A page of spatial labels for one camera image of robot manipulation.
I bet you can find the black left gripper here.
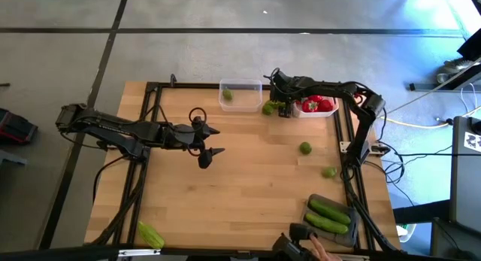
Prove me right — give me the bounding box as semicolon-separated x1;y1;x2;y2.
165;120;225;170

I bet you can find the plastic-wrapped green cucumber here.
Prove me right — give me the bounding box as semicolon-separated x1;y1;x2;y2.
137;220;166;250
309;199;352;226
304;212;349;235

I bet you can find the clear plastic basket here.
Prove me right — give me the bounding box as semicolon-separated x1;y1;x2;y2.
218;78;263;114

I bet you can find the white plastic basket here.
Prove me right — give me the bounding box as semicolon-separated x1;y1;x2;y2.
292;95;340;119

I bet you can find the black handheld device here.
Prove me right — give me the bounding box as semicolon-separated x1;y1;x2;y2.
271;222;319;261

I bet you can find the black floor stand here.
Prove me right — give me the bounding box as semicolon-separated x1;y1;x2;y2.
408;38;481;93

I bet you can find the grey plastic basket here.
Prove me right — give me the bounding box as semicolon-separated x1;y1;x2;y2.
300;193;361;248

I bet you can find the person's hand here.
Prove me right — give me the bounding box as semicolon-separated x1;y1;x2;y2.
308;234;343;261

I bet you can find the red and black case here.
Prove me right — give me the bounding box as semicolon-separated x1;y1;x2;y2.
0;108;39;145

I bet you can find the black aluminium table frame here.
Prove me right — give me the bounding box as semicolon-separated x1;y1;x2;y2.
89;73;405;261

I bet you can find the yellow cable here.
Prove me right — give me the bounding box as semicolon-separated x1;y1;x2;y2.
371;105;481;130

